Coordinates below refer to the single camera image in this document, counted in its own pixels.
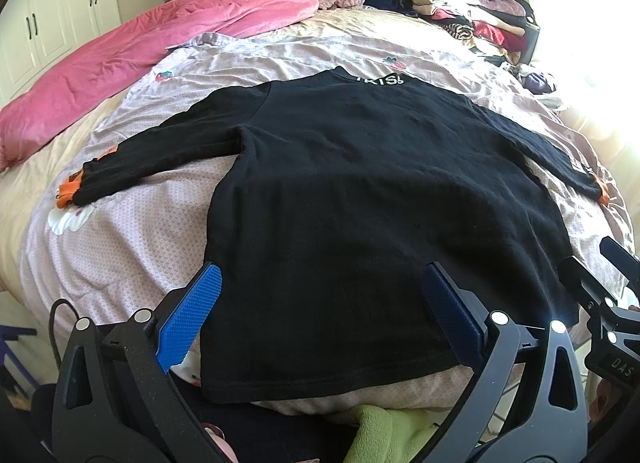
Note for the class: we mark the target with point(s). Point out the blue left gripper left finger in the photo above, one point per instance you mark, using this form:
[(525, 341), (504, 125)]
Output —
[(182, 314)]

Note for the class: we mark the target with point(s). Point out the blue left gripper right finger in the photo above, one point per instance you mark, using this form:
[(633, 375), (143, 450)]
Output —
[(460, 315)]

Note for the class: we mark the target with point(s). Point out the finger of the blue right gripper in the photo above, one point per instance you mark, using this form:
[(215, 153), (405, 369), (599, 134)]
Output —
[(624, 262), (582, 285)]

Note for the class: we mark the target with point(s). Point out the black long-sleeve shirt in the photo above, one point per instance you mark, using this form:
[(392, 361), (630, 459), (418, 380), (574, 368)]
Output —
[(341, 191)]

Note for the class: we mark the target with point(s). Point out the pile of folded clothes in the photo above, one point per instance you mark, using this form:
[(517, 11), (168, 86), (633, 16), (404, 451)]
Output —
[(499, 31)]

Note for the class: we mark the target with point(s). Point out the green fleece sleeve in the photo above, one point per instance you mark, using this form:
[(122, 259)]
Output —
[(385, 435)]

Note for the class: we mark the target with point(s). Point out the pink quilt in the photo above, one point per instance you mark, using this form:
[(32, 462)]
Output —
[(114, 61)]

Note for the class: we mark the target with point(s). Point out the navy blue garment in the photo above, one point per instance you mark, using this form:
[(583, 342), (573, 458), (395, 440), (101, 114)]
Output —
[(398, 6)]

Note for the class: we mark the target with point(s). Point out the white wardrobe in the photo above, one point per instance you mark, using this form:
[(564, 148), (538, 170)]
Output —
[(36, 34)]

